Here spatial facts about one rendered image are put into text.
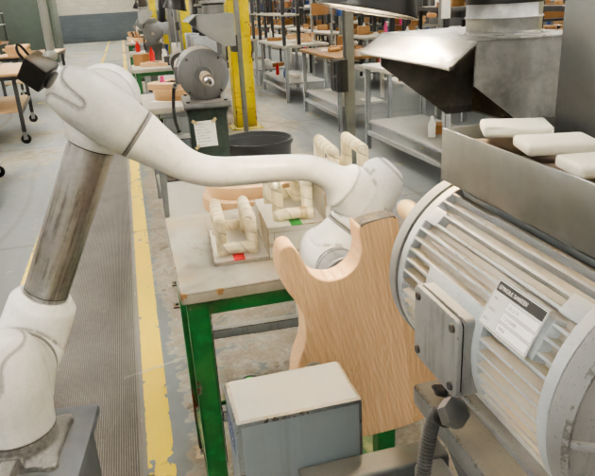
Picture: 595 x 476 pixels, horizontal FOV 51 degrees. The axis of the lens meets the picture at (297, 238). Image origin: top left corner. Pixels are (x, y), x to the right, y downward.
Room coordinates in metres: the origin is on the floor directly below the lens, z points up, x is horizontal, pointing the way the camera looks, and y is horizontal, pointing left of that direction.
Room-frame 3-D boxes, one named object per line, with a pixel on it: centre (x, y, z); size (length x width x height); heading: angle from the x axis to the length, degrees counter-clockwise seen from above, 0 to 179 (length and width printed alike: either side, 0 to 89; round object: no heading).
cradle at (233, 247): (1.59, 0.16, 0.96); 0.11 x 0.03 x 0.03; 101
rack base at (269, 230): (1.71, 0.02, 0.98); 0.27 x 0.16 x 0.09; 11
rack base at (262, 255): (1.69, 0.17, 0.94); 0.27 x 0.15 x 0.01; 11
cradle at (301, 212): (1.62, 0.01, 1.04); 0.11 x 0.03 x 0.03; 101
